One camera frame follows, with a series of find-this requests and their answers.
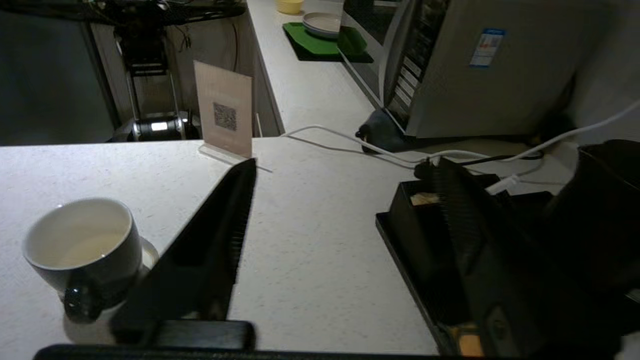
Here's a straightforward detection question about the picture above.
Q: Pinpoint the black metal stand with cylinder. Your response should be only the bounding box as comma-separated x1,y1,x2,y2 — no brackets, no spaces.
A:
111,22,202,144

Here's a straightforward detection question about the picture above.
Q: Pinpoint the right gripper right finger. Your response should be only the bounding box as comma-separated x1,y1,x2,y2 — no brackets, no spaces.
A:
433,158,622,357

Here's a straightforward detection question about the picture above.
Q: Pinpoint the green mat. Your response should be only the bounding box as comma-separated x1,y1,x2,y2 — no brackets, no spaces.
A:
282,21,375,64

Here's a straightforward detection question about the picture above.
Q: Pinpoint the pale card sign with code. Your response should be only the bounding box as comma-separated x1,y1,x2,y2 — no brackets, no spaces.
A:
193,60,274,174

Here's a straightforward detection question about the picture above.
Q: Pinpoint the grey plate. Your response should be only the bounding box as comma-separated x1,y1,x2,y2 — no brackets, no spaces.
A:
302,12,344,40

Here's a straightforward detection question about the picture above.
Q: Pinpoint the white cable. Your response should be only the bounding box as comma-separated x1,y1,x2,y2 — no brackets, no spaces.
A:
280,100,640,197

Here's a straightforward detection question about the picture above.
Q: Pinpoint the black tea bag tray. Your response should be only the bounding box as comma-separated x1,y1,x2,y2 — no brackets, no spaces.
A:
375,172,551,357

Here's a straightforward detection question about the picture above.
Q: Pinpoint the dark grey rounded object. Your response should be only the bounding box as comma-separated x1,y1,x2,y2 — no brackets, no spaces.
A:
355,109,417,154

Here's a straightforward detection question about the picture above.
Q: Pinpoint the grey cup with white inside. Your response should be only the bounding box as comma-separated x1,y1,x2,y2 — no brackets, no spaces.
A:
22,197,144,324

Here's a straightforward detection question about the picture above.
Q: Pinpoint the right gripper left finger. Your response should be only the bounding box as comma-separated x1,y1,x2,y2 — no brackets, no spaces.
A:
111,158,258,350

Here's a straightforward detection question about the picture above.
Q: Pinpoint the tan tea bag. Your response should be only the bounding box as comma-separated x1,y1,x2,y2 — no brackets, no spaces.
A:
410,192,441,207

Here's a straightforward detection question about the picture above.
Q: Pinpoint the silver microwave oven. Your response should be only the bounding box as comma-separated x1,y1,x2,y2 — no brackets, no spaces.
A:
337,0,617,141

